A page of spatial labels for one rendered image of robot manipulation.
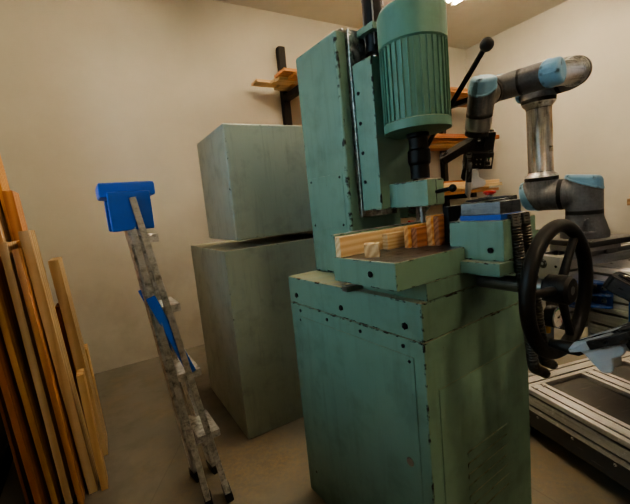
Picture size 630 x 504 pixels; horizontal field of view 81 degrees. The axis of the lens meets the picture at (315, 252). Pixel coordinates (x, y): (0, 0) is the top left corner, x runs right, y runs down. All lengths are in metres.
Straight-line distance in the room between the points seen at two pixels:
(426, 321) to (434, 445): 0.29
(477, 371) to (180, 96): 2.80
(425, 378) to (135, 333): 2.51
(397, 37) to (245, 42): 2.57
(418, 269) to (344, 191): 0.42
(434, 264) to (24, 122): 2.74
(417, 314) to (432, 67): 0.60
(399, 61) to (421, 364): 0.73
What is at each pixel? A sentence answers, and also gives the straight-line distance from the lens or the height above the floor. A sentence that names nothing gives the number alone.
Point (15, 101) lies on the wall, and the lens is 3.12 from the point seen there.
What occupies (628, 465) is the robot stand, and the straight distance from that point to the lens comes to 1.61.
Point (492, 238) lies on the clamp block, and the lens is 0.89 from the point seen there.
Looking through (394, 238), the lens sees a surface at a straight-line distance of 0.97.
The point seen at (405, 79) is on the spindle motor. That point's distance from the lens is 1.03.
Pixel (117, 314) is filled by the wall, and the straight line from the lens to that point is 3.06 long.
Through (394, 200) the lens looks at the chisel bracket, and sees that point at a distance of 1.09.
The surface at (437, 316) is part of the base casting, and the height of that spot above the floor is 0.76.
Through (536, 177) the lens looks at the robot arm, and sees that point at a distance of 1.66.
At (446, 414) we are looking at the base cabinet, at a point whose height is 0.52.
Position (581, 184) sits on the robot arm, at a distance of 1.62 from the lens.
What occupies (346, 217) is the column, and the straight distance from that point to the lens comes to 1.13.
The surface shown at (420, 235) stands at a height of 0.93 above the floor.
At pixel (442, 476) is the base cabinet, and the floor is 0.38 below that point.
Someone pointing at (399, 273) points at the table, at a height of 0.88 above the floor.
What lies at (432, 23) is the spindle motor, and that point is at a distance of 1.08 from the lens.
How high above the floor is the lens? 1.03
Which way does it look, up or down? 7 degrees down
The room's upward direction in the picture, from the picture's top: 6 degrees counter-clockwise
